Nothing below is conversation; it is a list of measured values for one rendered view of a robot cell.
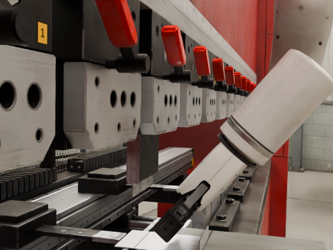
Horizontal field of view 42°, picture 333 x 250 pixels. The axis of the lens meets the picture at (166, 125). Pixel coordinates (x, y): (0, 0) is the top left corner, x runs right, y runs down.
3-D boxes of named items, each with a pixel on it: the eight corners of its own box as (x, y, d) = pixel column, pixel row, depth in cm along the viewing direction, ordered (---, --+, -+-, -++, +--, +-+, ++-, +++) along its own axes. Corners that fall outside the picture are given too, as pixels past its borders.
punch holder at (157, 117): (152, 136, 57) (154, 8, 56) (93, 133, 59) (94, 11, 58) (179, 129, 71) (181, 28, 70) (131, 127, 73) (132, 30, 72)
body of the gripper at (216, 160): (228, 126, 69) (183, 176, 71) (218, 129, 59) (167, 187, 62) (263, 157, 68) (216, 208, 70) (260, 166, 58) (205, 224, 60)
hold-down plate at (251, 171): (250, 182, 188) (251, 175, 188) (238, 181, 189) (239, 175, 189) (255, 172, 217) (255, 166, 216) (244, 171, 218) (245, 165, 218)
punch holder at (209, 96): (205, 123, 95) (207, 47, 94) (168, 121, 97) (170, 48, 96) (215, 120, 110) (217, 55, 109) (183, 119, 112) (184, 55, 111)
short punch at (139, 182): (138, 197, 63) (139, 132, 62) (126, 196, 63) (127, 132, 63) (157, 185, 72) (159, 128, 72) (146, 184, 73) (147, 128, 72)
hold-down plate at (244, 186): (243, 203, 149) (243, 194, 149) (227, 202, 151) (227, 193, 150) (249, 187, 178) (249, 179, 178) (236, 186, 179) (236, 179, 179)
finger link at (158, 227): (181, 195, 64) (152, 227, 65) (176, 200, 61) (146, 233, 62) (196, 211, 63) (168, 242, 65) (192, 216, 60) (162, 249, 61)
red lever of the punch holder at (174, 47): (182, 22, 53) (193, 76, 61) (150, 22, 54) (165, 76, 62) (180, 31, 52) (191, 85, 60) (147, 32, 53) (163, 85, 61)
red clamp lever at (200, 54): (209, 43, 73) (214, 83, 80) (185, 43, 74) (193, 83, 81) (207, 51, 72) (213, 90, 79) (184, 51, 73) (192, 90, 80)
